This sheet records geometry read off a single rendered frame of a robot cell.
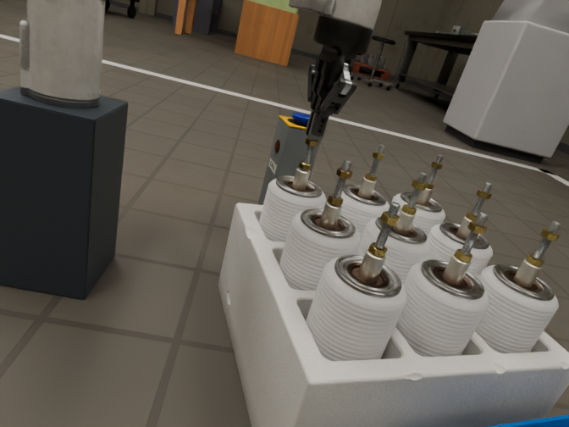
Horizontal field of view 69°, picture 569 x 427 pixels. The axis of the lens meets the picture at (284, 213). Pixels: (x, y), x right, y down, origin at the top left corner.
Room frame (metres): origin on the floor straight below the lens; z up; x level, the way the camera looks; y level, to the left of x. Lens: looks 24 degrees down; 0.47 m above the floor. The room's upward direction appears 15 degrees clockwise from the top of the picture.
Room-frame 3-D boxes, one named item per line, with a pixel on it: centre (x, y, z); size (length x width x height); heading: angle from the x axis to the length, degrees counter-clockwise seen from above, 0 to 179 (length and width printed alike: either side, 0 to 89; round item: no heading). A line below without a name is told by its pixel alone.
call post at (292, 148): (0.79, 0.02, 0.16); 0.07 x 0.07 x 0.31; 23
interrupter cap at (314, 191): (0.61, -0.01, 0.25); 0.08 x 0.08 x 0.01
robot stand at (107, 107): (0.58, 0.35, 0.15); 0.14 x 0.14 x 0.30; 8
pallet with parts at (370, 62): (8.70, -0.53, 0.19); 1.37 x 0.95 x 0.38; 98
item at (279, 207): (0.61, -0.01, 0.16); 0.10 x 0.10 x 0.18
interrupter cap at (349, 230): (0.50, -0.06, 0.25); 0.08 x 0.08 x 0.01
